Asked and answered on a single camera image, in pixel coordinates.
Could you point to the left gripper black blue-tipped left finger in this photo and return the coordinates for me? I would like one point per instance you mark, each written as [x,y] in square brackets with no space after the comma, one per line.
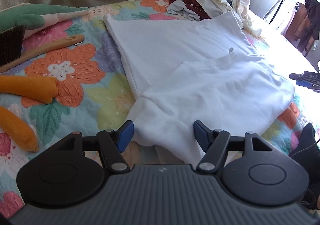
[75,168]

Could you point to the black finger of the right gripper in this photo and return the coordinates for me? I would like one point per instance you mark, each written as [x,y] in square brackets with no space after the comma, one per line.
[309,80]

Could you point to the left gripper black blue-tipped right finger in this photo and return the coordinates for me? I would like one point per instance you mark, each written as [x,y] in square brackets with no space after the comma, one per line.
[250,168]

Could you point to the white sweatshirt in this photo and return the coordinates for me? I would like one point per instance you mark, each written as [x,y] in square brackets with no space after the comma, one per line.
[183,71]

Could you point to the black sleeve forearm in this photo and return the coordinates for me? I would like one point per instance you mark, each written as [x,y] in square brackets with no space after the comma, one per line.
[307,155]

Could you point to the brown hanging garment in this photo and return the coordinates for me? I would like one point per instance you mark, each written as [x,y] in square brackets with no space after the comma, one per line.
[299,30]

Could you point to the black hanging garment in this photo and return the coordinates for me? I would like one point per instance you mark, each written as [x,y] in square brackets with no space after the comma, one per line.
[313,13]

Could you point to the floral quilted bedspread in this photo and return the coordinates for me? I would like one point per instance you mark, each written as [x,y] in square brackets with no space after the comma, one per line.
[94,94]

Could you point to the orange plush toy limb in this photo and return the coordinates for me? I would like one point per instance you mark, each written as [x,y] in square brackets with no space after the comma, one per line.
[41,88]

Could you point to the cream crumpled garment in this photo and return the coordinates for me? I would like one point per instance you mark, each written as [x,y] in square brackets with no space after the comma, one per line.
[240,9]

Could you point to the wooden brush black bristles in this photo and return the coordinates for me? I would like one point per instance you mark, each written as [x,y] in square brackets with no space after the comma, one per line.
[15,50]

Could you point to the green plush toy part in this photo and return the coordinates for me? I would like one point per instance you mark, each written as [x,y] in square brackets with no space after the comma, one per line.
[38,16]

